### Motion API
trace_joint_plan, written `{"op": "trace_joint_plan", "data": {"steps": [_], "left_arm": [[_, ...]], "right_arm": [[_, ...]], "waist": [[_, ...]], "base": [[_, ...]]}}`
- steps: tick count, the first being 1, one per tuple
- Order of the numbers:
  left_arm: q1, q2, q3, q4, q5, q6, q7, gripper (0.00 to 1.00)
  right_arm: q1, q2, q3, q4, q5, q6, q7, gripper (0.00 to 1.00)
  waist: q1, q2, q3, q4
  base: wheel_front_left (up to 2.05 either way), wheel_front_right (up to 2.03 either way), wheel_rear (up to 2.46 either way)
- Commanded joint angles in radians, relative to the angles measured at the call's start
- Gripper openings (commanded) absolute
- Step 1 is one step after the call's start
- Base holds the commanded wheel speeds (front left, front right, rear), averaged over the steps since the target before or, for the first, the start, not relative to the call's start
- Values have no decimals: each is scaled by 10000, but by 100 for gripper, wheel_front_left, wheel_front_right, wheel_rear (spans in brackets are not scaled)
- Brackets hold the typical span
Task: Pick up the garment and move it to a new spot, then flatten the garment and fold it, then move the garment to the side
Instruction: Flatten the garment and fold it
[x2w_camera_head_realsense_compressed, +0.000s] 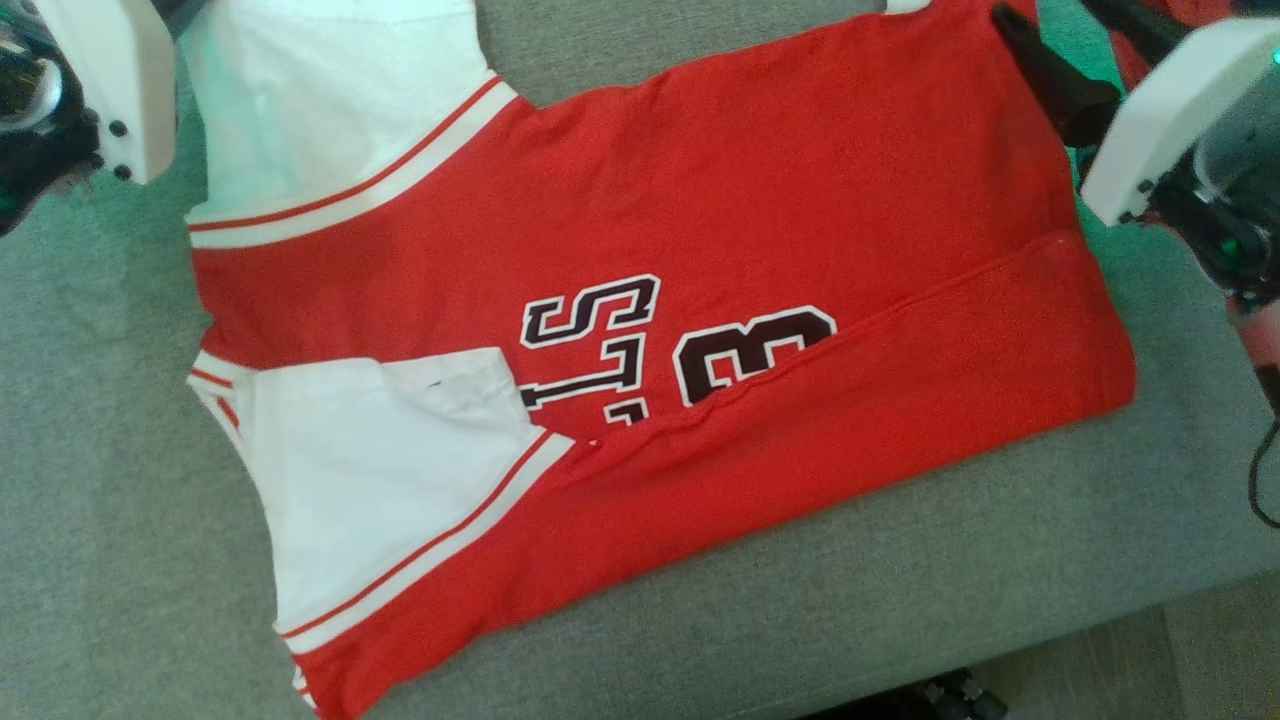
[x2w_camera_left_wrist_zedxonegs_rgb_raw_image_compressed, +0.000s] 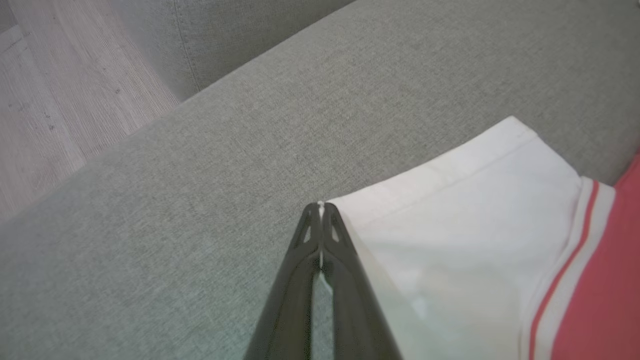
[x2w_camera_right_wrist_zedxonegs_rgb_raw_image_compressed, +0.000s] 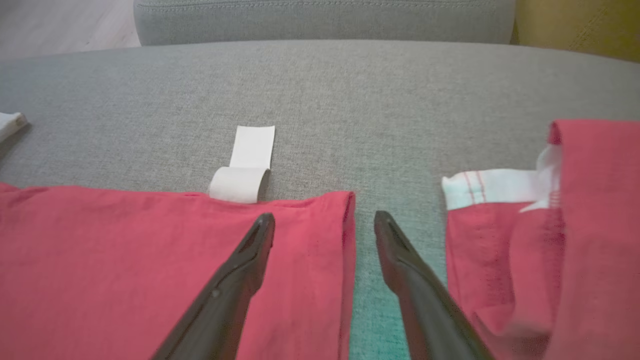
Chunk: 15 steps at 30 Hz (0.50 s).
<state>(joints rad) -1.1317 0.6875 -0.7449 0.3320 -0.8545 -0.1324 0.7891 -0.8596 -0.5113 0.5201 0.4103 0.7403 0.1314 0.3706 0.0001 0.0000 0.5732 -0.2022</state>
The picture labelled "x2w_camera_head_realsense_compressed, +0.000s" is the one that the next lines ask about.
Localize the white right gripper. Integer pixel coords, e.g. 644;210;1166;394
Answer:
990;0;1280;303

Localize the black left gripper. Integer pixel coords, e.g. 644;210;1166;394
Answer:
0;0;214;238

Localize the red jersey with white sleeves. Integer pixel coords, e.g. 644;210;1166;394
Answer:
183;0;1138;720

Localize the large grey sofa seat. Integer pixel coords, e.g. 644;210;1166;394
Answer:
0;0;1280;720

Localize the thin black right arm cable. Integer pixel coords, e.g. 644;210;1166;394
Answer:
1246;415;1280;531

